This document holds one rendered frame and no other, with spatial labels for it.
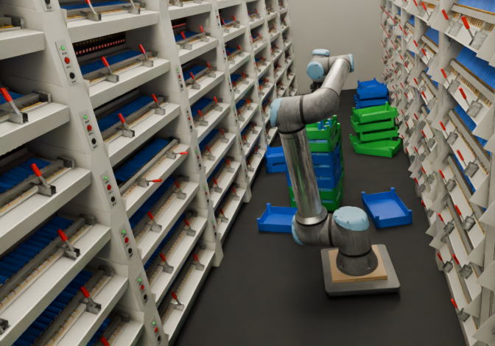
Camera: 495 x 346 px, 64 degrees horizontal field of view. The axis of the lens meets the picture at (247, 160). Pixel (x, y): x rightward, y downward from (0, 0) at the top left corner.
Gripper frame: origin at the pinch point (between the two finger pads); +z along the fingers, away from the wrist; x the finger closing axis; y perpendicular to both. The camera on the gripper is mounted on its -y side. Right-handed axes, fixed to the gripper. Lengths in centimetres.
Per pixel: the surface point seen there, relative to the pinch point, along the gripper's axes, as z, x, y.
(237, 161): 40, -48, -14
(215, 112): -3, -59, -5
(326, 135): 9.9, 2.9, 13.1
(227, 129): 17, -53, -18
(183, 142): -12, -76, 42
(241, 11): -37, -33, -98
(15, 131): -64, -106, 119
